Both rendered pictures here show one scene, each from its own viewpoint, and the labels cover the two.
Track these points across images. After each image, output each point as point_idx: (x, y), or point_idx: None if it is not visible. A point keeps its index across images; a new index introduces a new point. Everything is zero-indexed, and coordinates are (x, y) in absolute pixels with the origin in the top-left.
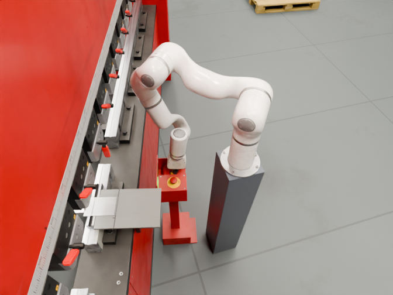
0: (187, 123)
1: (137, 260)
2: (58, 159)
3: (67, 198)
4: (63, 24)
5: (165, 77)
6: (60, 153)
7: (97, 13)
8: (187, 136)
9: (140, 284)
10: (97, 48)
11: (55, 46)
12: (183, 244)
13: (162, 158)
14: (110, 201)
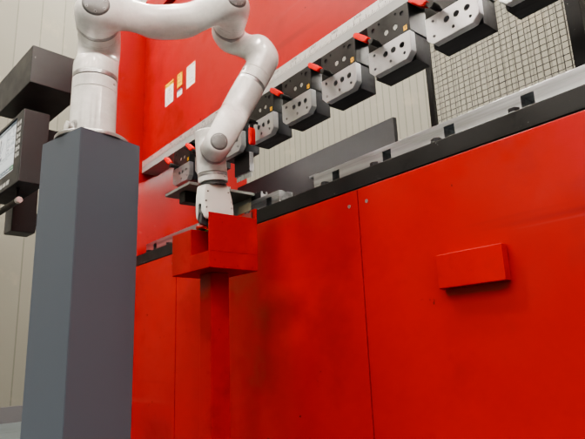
0: (211, 124)
1: (192, 283)
2: (222, 93)
3: None
4: (270, 8)
5: (211, 30)
6: (225, 91)
7: None
8: (195, 133)
9: (183, 327)
10: (317, 30)
11: (254, 23)
12: None
13: (246, 219)
14: None
